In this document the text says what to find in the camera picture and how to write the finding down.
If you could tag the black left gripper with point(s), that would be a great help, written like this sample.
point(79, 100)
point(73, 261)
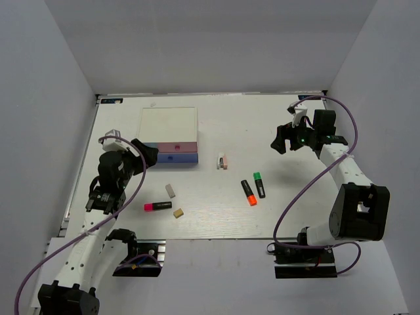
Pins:
point(149, 153)

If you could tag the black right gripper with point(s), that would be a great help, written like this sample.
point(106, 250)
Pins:
point(284, 132)

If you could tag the light blue small drawer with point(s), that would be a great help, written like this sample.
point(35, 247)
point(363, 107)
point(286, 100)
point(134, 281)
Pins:
point(151, 144)

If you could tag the pink drawer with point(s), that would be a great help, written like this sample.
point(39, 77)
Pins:
point(177, 147)

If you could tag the purple blue drawer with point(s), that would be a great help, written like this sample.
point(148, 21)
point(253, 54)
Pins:
point(173, 157)

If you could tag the pink cap black highlighter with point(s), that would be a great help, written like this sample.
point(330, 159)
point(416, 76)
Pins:
point(150, 207)

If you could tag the green cap black highlighter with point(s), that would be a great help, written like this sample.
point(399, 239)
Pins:
point(259, 184)

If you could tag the small white pink stapler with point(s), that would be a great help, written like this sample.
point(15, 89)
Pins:
point(222, 161)

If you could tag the orange cap black highlighter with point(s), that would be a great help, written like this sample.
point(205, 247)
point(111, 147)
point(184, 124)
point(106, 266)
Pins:
point(248, 193)

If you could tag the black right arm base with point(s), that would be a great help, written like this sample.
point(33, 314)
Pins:
point(290, 263)

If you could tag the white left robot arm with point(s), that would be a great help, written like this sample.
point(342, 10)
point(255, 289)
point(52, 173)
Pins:
point(99, 247)

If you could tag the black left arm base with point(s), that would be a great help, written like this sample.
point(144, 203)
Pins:
point(148, 262)

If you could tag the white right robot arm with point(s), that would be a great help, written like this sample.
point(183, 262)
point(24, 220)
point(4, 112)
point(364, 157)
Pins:
point(359, 212)

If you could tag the white drawer cabinet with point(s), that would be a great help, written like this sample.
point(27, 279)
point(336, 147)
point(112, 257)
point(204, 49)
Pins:
point(168, 125)

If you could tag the grey white eraser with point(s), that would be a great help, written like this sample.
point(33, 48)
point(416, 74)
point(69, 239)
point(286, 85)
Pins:
point(170, 191)

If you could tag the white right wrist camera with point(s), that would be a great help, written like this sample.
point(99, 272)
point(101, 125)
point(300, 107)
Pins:
point(298, 111)

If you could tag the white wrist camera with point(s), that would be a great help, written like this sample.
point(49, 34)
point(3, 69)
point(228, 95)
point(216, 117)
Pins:
point(111, 142)
point(298, 111)

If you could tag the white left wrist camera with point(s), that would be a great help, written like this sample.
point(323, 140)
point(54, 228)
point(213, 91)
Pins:
point(111, 142)

